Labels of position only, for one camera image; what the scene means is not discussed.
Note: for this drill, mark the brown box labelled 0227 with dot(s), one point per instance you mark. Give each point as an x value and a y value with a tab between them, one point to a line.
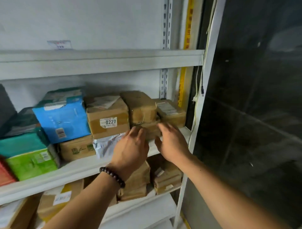
106	111

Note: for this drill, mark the person's right forearm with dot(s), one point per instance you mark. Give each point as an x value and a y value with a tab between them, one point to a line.
224	195

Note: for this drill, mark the person's left forearm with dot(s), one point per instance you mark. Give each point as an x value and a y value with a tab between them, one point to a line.
89	205

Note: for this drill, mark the person's right hand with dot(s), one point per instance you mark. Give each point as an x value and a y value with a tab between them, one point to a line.
173	146

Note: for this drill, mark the plain yellow tape line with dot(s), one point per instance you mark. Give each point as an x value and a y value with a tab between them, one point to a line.
185	221

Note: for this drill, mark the dark glass door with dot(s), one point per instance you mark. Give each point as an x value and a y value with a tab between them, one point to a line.
259	94

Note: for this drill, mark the yellow printed tape strip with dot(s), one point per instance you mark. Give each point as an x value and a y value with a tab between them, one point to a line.
188	28

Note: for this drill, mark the taped brown parcel long label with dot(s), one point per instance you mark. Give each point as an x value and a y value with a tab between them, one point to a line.
141	108

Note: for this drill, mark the grey white box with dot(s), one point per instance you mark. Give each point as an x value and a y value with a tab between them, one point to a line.
6	108

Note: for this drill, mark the white poly mailer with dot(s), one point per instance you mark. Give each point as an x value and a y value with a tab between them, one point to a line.
103	146

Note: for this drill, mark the white metal shelf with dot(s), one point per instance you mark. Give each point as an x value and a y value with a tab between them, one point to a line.
94	62

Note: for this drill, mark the red printed cardboard box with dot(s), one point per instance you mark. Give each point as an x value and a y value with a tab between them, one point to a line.
6	174

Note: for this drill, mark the row of parcels shelf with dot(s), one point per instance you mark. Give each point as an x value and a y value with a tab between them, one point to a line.
165	179

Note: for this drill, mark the person's left hand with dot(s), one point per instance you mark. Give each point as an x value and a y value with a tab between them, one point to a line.
132	151

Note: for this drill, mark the teal box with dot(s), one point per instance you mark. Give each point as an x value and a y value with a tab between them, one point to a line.
21	141

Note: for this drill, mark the small brown box green print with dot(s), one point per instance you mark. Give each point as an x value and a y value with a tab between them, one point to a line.
77	148

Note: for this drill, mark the blue cardboard box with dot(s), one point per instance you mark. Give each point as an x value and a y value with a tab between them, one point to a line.
63	122

